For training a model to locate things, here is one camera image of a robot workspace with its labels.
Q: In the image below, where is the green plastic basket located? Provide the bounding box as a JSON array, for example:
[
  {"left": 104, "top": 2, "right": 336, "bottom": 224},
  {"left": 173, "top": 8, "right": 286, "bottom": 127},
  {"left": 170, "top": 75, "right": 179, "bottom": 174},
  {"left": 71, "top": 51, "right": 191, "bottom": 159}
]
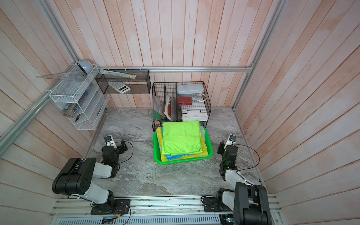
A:
[{"left": 153, "top": 126, "right": 213, "bottom": 165}]

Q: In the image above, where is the light green raincoat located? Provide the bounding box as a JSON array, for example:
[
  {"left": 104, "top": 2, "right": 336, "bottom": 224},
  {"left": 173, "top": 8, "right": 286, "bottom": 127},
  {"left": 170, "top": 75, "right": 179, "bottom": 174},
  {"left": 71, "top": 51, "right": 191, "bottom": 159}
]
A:
[{"left": 162, "top": 121, "right": 203, "bottom": 156}]

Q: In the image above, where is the yellow raincoat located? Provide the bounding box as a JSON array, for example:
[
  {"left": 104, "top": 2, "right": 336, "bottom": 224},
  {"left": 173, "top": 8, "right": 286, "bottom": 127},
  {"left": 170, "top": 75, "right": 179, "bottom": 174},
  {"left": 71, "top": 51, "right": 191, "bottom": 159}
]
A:
[{"left": 154, "top": 131, "right": 210, "bottom": 165}]

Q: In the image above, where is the blue raincoat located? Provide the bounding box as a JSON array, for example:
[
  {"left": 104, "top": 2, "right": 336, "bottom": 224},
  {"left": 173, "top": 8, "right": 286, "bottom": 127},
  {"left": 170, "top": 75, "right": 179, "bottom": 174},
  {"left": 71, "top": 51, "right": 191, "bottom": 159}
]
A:
[{"left": 157, "top": 127, "right": 187, "bottom": 162}]

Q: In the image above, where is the white translucent raincoat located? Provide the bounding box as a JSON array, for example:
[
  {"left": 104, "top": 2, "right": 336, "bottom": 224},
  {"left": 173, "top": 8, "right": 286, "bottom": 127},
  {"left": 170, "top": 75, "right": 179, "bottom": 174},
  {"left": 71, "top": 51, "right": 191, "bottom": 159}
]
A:
[{"left": 200, "top": 125, "right": 206, "bottom": 142}]

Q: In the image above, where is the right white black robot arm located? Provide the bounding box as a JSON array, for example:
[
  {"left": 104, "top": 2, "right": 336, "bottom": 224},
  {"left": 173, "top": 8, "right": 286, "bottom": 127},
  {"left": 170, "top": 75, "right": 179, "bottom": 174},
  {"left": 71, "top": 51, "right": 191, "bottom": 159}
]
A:
[{"left": 201, "top": 138, "right": 272, "bottom": 225}]

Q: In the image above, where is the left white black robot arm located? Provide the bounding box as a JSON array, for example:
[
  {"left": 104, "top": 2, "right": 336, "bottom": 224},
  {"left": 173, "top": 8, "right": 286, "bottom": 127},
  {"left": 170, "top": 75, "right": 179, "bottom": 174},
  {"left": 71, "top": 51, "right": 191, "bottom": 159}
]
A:
[{"left": 52, "top": 136, "right": 131, "bottom": 221}]

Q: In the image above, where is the white paper tray box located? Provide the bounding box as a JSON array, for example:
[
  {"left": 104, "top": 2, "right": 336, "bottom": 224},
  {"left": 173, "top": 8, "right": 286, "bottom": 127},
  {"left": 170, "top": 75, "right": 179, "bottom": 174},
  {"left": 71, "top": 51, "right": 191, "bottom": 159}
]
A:
[{"left": 182, "top": 110, "right": 209, "bottom": 122}]

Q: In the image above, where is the white tape roll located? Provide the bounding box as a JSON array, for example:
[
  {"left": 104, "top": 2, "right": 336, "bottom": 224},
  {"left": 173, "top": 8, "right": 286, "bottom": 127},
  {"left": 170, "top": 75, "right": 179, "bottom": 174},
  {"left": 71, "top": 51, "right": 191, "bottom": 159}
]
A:
[{"left": 195, "top": 93, "right": 207, "bottom": 102}]

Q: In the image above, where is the rolled silver bundle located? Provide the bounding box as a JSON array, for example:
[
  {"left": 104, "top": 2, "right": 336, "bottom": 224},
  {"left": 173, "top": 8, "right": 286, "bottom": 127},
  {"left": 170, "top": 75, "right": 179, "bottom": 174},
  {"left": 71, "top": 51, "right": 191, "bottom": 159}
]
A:
[{"left": 63, "top": 103, "right": 79, "bottom": 118}]

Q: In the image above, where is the red wallet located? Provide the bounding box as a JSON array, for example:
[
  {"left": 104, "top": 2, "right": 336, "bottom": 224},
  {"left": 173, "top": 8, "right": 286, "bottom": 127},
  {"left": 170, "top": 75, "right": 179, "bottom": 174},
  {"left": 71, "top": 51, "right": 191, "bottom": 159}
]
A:
[{"left": 178, "top": 97, "right": 193, "bottom": 106}]

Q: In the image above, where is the white calculator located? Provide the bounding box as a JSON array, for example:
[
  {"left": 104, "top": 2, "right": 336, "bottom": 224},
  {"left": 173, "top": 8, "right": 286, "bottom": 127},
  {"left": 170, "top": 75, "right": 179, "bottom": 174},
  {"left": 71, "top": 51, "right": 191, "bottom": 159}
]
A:
[{"left": 109, "top": 82, "right": 131, "bottom": 94}]

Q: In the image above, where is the grey pencil case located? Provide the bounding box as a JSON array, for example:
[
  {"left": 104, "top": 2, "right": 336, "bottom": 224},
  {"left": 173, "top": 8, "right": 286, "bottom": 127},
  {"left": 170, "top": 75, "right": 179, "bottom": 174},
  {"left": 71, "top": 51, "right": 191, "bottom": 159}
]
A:
[{"left": 177, "top": 83, "right": 204, "bottom": 95}]

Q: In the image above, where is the clear triangle ruler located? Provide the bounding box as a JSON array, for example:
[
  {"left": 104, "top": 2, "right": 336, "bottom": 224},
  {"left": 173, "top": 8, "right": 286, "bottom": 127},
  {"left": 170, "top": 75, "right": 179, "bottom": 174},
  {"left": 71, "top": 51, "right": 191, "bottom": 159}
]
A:
[{"left": 35, "top": 71, "right": 87, "bottom": 82}]

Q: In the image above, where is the black wire tray stack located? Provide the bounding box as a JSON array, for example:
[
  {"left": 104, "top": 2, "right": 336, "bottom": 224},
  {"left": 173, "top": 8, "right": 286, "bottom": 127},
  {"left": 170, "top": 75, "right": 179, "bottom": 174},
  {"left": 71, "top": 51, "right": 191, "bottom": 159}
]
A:
[{"left": 177, "top": 81, "right": 212, "bottom": 127}]

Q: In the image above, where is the white wire wall shelf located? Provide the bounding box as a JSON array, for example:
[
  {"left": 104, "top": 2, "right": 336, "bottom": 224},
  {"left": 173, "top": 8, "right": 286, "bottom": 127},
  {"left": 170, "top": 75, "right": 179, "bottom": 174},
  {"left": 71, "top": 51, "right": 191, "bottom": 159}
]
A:
[{"left": 50, "top": 65, "right": 109, "bottom": 131}]

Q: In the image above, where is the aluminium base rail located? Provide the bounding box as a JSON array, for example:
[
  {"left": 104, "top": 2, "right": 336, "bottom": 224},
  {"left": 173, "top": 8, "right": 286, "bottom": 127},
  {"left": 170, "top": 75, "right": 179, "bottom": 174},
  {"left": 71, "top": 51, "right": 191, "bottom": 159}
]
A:
[{"left": 49, "top": 193, "right": 283, "bottom": 225}]

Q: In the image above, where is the black wire file organizer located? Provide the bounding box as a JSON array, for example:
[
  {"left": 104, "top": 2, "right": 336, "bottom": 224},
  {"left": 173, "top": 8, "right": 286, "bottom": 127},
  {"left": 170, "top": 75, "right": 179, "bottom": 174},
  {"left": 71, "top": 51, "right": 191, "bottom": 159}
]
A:
[{"left": 152, "top": 82, "right": 181, "bottom": 131}]

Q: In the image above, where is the black mesh wall basket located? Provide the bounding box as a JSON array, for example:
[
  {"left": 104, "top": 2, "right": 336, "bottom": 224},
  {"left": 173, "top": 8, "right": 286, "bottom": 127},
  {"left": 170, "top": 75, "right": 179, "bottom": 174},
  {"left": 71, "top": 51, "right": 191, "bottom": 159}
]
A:
[{"left": 96, "top": 69, "right": 151, "bottom": 95}]

